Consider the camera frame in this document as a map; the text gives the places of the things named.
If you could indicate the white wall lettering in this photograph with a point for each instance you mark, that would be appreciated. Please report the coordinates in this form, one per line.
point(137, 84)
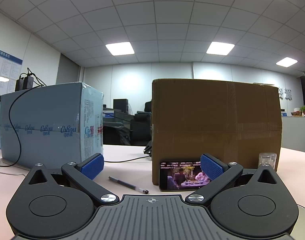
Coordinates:
point(285, 94)

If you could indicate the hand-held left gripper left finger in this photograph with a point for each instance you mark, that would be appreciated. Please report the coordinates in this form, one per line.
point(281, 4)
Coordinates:
point(92, 166)

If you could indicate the wall notice board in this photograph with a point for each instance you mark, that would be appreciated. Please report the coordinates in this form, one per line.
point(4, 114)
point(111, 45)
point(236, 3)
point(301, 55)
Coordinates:
point(6, 72)

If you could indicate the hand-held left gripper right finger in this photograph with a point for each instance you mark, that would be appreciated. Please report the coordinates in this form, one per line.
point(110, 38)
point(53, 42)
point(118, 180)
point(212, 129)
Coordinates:
point(212, 166)

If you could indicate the clear cotton swab jar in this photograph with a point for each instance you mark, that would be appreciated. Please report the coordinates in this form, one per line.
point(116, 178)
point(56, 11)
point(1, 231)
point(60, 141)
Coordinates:
point(267, 158)

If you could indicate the white reception counter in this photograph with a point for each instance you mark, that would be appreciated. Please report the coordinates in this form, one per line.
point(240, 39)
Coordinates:
point(296, 132)

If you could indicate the light blue wrapped carton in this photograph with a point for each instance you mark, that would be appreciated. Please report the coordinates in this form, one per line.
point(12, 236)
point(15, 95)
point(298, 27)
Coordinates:
point(47, 120)

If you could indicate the black power adapter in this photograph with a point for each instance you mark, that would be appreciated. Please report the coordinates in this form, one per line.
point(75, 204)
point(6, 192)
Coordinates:
point(28, 82)
point(19, 85)

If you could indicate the black clamp stand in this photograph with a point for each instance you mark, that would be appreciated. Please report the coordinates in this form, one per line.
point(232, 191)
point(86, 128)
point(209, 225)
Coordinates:
point(148, 150)

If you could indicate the black office chair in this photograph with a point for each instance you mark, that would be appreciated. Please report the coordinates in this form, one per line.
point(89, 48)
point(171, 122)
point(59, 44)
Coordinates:
point(140, 130)

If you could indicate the brown cardboard box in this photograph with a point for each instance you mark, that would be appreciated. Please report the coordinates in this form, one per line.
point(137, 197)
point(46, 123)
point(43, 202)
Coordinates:
point(205, 115)

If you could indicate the black computer monitor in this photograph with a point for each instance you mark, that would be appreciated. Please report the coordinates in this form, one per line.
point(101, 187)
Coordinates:
point(120, 105)

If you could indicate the black smartphone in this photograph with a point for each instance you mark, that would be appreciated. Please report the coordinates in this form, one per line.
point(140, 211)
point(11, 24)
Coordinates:
point(177, 177)

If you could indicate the square ceiling light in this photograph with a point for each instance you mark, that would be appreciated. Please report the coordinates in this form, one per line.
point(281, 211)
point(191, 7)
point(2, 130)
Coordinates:
point(287, 61)
point(220, 48)
point(120, 48)

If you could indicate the chair with dark jacket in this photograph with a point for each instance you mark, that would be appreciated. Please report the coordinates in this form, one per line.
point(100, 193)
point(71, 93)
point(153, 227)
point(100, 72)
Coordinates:
point(116, 135)

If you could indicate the black gel pen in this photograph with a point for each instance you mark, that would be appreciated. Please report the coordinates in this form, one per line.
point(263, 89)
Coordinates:
point(127, 185)

